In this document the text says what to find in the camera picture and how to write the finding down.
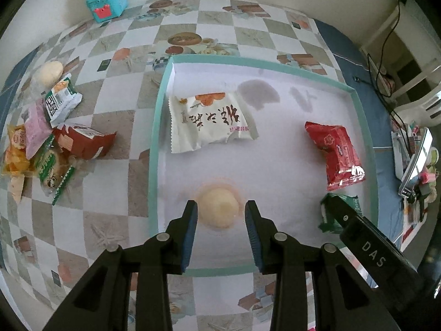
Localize teal shallow tray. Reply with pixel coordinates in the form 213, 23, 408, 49
147, 54, 379, 278

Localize red brown snack packet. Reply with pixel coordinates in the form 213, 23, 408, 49
53, 123, 117, 160

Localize cluttered desk items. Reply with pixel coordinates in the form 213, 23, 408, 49
391, 122, 439, 240

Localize white peach pastry packet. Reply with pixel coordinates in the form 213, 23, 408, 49
168, 92, 259, 154

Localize dark green snack packet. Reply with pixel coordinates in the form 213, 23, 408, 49
318, 193, 362, 234

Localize pink snack packet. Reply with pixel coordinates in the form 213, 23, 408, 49
22, 99, 52, 160

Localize wrapped round cream bun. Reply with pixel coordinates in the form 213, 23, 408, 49
31, 61, 64, 90

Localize round cream bun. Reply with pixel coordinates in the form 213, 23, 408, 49
31, 61, 64, 90
196, 184, 244, 229

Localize teal toy box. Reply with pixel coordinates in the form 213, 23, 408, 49
86, 0, 128, 22

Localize black cable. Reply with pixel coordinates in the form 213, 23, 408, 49
352, 0, 407, 111

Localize white shelf furniture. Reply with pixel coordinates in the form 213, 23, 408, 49
360, 0, 440, 127

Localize checkered tablecloth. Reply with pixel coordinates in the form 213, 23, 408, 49
0, 0, 407, 331

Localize clear green rice cracker packet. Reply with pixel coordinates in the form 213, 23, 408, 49
34, 134, 76, 205

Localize yellow orange snack packet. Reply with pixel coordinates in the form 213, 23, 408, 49
1, 124, 31, 204

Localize red nice snack packet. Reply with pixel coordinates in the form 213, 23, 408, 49
304, 121, 365, 191

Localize green white walnut packet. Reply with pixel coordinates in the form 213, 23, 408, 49
44, 73, 83, 128

